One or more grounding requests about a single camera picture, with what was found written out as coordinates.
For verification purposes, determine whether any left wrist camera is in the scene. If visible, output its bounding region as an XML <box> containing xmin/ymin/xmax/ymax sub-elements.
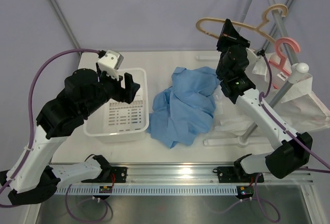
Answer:
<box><xmin>96</xmin><ymin>50</ymin><xmax>124</xmax><ymax>81</ymax></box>

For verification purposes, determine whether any white shirt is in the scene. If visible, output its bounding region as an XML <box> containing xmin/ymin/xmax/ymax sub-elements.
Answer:
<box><xmin>213</xmin><ymin>49</ymin><xmax>329</xmax><ymax>136</ymax></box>

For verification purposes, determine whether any white slotted cable duct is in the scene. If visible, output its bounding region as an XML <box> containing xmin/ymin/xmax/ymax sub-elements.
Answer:
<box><xmin>56</xmin><ymin>185</ymin><xmax>238</xmax><ymax>196</ymax></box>

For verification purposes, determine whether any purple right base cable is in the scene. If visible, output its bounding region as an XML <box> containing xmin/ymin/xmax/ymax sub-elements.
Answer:
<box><xmin>206</xmin><ymin>171</ymin><xmax>282</xmax><ymax>221</ymax></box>

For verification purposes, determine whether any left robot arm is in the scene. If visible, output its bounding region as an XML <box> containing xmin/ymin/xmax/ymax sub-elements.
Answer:
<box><xmin>1</xmin><ymin>68</ymin><xmax>140</xmax><ymax>208</ymax></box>

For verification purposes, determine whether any aluminium rail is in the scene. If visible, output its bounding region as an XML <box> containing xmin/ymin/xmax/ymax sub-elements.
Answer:
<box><xmin>111</xmin><ymin>163</ymin><xmax>314</xmax><ymax>185</ymax></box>

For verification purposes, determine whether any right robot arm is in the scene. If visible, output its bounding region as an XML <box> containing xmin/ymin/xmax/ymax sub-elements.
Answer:
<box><xmin>216</xmin><ymin>19</ymin><xmax>312</xmax><ymax>181</ymax></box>

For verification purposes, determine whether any grey rack pole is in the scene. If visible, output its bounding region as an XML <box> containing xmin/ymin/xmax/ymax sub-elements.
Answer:
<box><xmin>240</xmin><ymin>63</ymin><xmax>309</xmax><ymax>143</ymax></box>

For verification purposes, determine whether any white plastic basket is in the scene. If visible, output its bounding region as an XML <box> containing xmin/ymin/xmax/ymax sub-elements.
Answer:
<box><xmin>83</xmin><ymin>68</ymin><xmax>149</xmax><ymax>143</ymax></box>

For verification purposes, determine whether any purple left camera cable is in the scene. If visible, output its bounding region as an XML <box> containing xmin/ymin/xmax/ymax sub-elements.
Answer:
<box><xmin>0</xmin><ymin>48</ymin><xmax>105</xmax><ymax>208</ymax></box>

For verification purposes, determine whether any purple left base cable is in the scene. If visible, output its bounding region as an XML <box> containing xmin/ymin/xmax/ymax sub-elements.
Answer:
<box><xmin>64</xmin><ymin>182</ymin><xmax>114</xmax><ymax>221</ymax></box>

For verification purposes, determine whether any beige wooden hanger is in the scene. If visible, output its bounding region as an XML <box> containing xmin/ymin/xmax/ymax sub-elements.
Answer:
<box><xmin>195</xmin><ymin>4</ymin><xmax>289</xmax><ymax>45</ymax></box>

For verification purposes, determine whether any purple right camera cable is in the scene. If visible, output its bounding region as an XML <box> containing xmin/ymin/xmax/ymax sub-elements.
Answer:
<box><xmin>255</xmin><ymin>50</ymin><xmax>330</xmax><ymax>172</ymax></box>

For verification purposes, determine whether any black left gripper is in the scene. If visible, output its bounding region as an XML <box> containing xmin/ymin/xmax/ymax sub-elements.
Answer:
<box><xmin>81</xmin><ymin>62</ymin><xmax>140</xmax><ymax>117</ymax></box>

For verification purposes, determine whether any blue shirt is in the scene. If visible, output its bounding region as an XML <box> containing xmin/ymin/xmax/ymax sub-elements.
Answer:
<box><xmin>146</xmin><ymin>66</ymin><xmax>220</xmax><ymax>148</ymax></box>

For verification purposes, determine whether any purple camera cable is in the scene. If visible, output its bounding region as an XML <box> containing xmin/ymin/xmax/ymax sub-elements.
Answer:
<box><xmin>0</xmin><ymin>48</ymin><xmax>105</xmax><ymax>208</ymax></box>
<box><xmin>255</xmin><ymin>50</ymin><xmax>330</xmax><ymax>172</ymax></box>

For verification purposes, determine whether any pink plastic hanger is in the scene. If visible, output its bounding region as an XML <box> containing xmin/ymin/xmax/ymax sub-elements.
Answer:
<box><xmin>269</xmin><ymin>37</ymin><xmax>301</xmax><ymax>76</ymax></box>

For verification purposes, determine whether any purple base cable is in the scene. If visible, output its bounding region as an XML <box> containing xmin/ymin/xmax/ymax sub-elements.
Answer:
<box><xmin>206</xmin><ymin>171</ymin><xmax>282</xmax><ymax>221</ymax></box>
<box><xmin>64</xmin><ymin>182</ymin><xmax>114</xmax><ymax>221</ymax></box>

